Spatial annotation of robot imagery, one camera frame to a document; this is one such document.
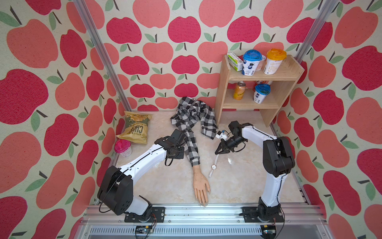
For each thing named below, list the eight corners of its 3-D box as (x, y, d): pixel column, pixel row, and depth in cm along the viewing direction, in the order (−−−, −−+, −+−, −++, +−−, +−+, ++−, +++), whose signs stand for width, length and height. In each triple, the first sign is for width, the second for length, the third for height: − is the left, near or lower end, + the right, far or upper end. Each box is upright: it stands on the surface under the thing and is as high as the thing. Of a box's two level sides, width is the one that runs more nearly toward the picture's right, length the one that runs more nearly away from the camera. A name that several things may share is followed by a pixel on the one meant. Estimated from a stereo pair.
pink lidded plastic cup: (118, 157, 95) (112, 150, 88) (123, 143, 102) (118, 136, 95) (130, 157, 95) (126, 150, 88) (134, 143, 102) (130, 136, 95)
